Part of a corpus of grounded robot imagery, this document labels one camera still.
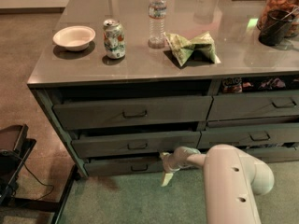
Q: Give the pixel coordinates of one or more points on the grey drawer cabinet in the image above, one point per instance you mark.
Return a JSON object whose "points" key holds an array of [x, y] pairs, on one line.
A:
{"points": [[62, 77]]}

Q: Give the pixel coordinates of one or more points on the clear plastic water bottle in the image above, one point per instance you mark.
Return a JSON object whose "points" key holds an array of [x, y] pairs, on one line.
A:
{"points": [[157, 14]]}

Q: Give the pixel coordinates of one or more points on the snack bags in shelf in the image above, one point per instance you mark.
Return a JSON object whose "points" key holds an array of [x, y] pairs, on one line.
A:
{"points": [[253, 84]]}

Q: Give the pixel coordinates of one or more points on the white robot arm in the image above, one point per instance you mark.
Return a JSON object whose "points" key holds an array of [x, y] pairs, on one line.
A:
{"points": [[232, 180]]}

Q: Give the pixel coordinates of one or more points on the large snack jar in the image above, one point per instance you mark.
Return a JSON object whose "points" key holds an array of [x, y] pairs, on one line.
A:
{"points": [[290, 6]]}

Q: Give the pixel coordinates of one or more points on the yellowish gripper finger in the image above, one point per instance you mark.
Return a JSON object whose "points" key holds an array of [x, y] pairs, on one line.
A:
{"points": [[168, 169]]}

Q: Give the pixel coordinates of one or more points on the green white soda can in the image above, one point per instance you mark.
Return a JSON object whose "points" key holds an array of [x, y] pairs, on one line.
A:
{"points": [[114, 39]]}

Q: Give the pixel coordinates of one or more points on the black cup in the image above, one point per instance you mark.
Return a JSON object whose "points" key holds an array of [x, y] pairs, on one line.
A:
{"points": [[277, 24]]}

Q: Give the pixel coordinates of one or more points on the white paper bowl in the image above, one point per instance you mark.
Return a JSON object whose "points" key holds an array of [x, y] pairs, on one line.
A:
{"points": [[74, 38]]}

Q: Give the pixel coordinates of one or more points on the grey drawer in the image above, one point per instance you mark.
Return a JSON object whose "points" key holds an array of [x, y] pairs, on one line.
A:
{"points": [[275, 154], [250, 136], [132, 112], [124, 166], [133, 143], [254, 105]]}

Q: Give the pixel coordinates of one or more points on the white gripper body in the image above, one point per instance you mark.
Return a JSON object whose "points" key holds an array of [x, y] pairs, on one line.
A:
{"points": [[173, 163]]}

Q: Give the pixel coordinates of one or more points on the green chip bag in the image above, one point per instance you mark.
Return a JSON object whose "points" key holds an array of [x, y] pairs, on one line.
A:
{"points": [[183, 49]]}

